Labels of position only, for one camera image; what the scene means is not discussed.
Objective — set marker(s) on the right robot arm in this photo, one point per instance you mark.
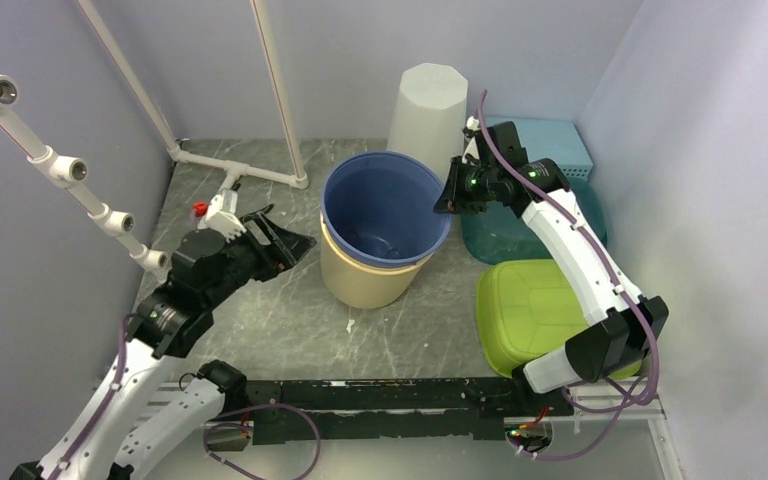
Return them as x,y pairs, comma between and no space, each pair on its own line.
623,324

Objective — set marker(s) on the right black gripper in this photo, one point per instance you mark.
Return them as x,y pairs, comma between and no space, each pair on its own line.
451,200

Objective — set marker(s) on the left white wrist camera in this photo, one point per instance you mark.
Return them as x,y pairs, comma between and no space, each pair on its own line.
219,214

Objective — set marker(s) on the lime green tub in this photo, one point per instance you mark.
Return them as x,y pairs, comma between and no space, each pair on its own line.
524,309

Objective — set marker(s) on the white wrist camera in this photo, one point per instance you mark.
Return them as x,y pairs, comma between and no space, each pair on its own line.
472,134
219,214

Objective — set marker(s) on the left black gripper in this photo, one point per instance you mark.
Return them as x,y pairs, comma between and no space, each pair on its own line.
284,251

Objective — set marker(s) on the beige bucket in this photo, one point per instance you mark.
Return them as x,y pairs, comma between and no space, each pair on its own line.
359,285

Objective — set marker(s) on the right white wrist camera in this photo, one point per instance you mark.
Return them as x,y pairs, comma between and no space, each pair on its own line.
472,134

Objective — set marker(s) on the white PVC pipe frame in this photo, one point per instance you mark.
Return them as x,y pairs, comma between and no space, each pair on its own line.
83,148

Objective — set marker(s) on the teal transparent tub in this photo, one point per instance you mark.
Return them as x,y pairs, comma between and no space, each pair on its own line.
497,235

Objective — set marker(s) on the translucent white bucket liner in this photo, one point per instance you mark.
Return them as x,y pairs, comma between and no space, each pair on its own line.
429,114

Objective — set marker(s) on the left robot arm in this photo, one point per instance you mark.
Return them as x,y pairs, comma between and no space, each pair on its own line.
133,376

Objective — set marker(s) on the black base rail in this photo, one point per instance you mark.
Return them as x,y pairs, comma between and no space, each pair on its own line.
481,408

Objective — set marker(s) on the light blue perforated basket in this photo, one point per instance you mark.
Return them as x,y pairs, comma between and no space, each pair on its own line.
554,139

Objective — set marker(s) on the blue bucket rim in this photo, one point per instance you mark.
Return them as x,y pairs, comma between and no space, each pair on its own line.
378,209

